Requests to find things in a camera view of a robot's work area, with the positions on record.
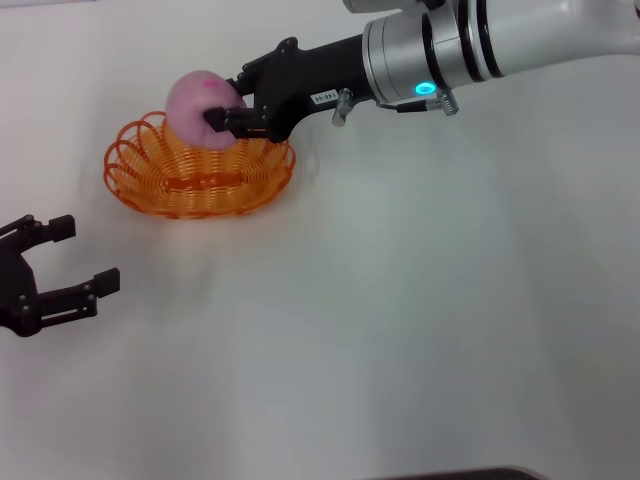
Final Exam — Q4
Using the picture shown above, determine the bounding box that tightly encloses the silver angled plug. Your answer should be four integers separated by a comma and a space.
331, 88, 354, 128

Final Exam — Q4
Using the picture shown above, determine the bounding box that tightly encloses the black cable with silver plug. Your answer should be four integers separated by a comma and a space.
377, 88, 460, 117

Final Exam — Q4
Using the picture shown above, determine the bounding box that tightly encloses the orange wire basket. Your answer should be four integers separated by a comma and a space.
103, 110, 297, 220

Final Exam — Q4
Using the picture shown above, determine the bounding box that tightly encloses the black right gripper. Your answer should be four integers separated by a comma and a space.
203, 33, 374, 144

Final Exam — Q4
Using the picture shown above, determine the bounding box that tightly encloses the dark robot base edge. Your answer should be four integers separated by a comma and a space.
387, 467, 546, 480

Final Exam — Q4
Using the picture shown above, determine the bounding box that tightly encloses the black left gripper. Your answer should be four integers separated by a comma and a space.
0, 214, 122, 339

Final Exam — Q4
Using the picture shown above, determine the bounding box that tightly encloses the pink peach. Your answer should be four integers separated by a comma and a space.
164, 69, 250, 151

